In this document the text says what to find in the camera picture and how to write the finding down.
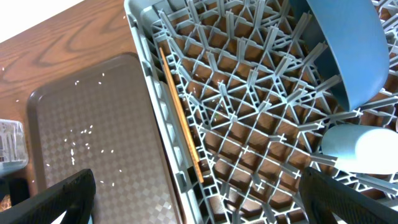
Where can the long wooden chopstick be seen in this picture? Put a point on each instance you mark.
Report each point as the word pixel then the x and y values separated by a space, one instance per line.
pixel 181 117

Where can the grey dishwasher rack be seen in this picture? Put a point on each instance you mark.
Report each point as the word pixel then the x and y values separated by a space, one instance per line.
pixel 255 103

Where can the dark blue plate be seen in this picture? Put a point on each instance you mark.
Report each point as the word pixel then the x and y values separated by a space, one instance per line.
pixel 357 47

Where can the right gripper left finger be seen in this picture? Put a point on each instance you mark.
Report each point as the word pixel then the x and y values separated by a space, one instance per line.
pixel 73 197

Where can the clear plastic bin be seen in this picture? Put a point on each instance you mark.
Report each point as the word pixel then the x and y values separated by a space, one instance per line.
pixel 14 155

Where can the light blue cup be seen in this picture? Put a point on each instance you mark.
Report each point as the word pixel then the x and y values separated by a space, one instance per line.
pixel 361 149

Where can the brown serving tray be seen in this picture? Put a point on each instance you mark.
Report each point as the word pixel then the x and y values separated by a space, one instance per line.
pixel 101 118

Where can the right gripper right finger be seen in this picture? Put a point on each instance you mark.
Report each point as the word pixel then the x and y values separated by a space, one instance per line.
pixel 324 197

